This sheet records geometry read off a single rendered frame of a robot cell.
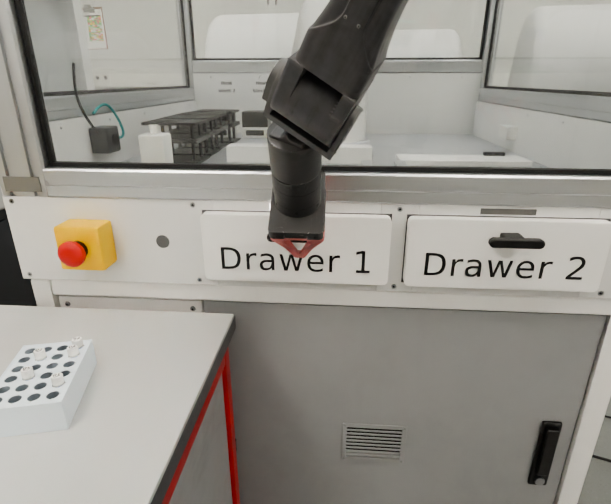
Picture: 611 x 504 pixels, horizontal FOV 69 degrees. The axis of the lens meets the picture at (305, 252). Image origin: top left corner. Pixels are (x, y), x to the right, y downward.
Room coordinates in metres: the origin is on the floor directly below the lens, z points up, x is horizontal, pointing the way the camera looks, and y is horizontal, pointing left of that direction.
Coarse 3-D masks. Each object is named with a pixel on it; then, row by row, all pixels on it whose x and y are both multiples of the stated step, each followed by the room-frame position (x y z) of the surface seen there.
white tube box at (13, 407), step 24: (24, 360) 0.46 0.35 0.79; (48, 360) 0.45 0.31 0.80; (72, 360) 0.45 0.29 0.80; (0, 384) 0.41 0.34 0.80; (24, 384) 0.41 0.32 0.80; (48, 384) 0.41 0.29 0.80; (72, 384) 0.41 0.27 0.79; (0, 408) 0.37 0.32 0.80; (24, 408) 0.37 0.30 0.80; (48, 408) 0.38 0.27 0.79; (72, 408) 0.40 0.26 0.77; (0, 432) 0.37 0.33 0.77; (24, 432) 0.37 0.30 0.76
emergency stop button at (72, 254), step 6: (60, 246) 0.61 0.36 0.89; (66, 246) 0.60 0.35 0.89; (72, 246) 0.60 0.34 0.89; (78, 246) 0.61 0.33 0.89; (60, 252) 0.60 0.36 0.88; (66, 252) 0.60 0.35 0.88; (72, 252) 0.60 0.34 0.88; (78, 252) 0.60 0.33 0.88; (84, 252) 0.61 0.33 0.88; (60, 258) 0.60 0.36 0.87; (66, 258) 0.60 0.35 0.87; (72, 258) 0.60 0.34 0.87; (78, 258) 0.60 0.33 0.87; (84, 258) 0.61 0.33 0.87; (66, 264) 0.60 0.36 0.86; (72, 264) 0.60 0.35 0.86; (78, 264) 0.60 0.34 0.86
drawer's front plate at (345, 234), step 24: (216, 216) 0.64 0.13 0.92; (240, 216) 0.64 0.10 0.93; (264, 216) 0.64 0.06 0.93; (336, 216) 0.63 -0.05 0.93; (360, 216) 0.63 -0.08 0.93; (384, 216) 0.63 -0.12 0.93; (216, 240) 0.64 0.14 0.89; (240, 240) 0.64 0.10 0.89; (264, 240) 0.64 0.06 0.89; (336, 240) 0.63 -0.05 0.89; (360, 240) 0.62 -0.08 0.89; (384, 240) 0.62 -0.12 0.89; (216, 264) 0.64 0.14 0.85; (240, 264) 0.64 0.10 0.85; (264, 264) 0.64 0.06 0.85; (312, 264) 0.63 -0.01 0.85; (336, 264) 0.63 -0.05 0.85; (360, 264) 0.62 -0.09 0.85; (384, 264) 0.62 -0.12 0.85
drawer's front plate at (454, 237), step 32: (416, 224) 0.62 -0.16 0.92; (448, 224) 0.61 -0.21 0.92; (480, 224) 0.61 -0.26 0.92; (512, 224) 0.61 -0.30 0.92; (544, 224) 0.60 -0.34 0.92; (576, 224) 0.60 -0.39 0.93; (608, 224) 0.60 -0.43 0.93; (416, 256) 0.62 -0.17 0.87; (448, 256) 0.61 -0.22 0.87; (480, 256) 0.61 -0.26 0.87; (512, 256) 0.61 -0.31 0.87; (544, 256) 0.60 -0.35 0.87; (576, 256) 0.60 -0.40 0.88; (480, 288) 0.61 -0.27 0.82; (512, 288) 0.61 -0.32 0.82; (544, 288) 0.60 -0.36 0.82; (576, 288) 0.60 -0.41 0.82
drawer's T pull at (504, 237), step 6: (504, 234) 0.60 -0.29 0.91; (510, 234) 0.60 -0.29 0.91; (516, 234) 0.60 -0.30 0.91; (492, 240) 0.58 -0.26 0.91; (498, 240) 0.57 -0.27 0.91; (504, 240) 0.57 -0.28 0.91; (510, 240) 0.57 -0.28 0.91; (516, 240) 0.57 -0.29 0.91; (522, 240) 0.57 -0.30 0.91; (528, 240) 0.57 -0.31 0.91; (534, 240) 0.57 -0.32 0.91; (540, 240) 0.57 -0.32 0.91; (492, 246) 0.58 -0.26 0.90; (498, 246) 0.57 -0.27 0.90; (504, 246) 0.57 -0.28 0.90; (510, 246) 0.57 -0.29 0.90; (516, 246) 0.57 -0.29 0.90; (522, 246) 0.57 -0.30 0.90; (528, 246) 0.57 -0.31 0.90; (534, 246) 0.57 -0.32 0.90; (540, 246) 0.57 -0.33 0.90
